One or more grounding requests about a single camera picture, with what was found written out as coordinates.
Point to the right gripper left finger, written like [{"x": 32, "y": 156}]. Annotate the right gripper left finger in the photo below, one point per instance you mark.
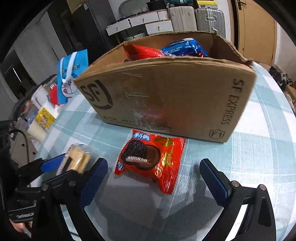
[{"x": 49, "y": 222}]

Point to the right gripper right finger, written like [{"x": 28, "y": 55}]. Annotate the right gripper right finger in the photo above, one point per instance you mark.
[{"x": 258, "y": 222}]

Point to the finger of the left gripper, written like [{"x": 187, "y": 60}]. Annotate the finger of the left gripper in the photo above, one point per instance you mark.
[
  {"x": 64, "y": 182},
  {"x": 44, "y": 165}
]

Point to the clear sandwich cake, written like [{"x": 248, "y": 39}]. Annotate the clear sandwich cake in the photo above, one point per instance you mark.
[{"x": 76, "y": 158}]

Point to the red Oreo pack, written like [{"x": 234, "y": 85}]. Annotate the red Oreo pack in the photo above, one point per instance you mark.
[{"x": 152, "y": 156}]

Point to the red snack bag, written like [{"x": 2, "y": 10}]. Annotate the red snack bag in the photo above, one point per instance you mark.
[{"x": 137, "y": 52}]

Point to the blue Oreo pack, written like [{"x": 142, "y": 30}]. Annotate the blue Oreo pack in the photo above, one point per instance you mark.
[{"x": 185, "y": 47}]

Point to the person's left hand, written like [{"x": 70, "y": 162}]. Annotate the person's left hand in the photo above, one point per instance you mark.
[{"x": 21, "y": 227}]

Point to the yellow small box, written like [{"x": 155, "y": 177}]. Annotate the yellow small box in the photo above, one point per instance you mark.
[{"x": 44, "y": 118}]

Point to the blue Doraemon gift bag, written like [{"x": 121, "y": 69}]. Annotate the blue Doraemon gift bag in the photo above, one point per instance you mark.
[{"x": 68, "y": 69}]

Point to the SF Express cardboard box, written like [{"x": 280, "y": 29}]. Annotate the SF Express cardboard box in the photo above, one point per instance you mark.
[{"x": 193, "y": 97}]

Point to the black refrigerator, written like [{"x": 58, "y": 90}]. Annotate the black refrigerator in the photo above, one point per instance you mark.
[{"x": 90, "y": 21}]

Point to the white drawer desk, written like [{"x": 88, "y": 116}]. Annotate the white drawer desk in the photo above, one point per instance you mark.
[{"x": 155, "y": 22}]

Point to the wooden door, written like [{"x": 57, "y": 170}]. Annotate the wooden door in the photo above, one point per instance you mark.
[{"x": 257, "y": 32}]

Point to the beige suitcase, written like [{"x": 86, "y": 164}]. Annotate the beige suitcase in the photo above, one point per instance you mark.
[{"x": 183, "y": 18}]

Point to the silver aluminium suitcase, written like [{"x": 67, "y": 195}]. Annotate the silver aluminium suitcase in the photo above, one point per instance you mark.
[{"x": 210, "y": 20}]

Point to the yellow black shoebox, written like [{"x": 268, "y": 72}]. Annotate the yellow black shoebox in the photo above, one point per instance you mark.
[{"x": 207, "y": 4}]

